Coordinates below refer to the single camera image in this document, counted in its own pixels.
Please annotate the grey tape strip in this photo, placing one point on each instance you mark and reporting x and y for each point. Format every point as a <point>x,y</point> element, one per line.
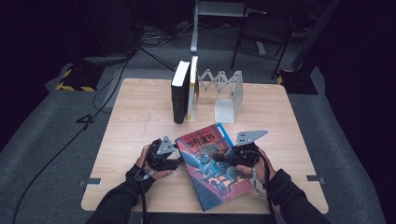
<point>315,179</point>
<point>90,182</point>

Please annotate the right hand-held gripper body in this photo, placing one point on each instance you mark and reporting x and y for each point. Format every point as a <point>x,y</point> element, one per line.
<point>247,155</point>

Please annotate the black equipment cabinet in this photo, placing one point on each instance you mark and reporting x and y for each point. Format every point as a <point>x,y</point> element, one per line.
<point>112,28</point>

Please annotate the grey extendable book rack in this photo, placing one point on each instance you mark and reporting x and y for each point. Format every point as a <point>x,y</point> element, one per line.
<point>225,109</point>

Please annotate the yellow book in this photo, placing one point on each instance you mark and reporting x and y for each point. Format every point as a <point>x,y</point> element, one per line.
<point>192,93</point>

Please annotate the white desk frame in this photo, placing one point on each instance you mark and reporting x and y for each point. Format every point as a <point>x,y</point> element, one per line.
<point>194,31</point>

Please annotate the person's left hand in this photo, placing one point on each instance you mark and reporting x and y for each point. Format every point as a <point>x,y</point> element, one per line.
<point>143,165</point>

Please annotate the black hardcover book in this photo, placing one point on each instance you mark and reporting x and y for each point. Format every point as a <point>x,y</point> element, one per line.
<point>180,99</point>

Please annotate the red illustrated book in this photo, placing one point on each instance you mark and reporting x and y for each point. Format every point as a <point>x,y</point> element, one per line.
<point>211,186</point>

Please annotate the black yellow striped base plate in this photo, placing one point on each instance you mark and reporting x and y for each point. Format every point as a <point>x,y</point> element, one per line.
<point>299,84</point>
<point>79,79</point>

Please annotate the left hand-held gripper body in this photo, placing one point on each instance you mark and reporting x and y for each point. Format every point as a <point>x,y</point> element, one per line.
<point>158,158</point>

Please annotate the slanted grey stand post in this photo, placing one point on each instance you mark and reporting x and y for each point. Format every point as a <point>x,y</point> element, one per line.
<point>314,34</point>

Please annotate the black chair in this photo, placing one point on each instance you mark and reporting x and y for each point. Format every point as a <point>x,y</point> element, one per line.
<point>264,34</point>

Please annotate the person's right hand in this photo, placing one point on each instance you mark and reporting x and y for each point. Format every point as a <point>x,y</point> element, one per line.
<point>264,171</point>

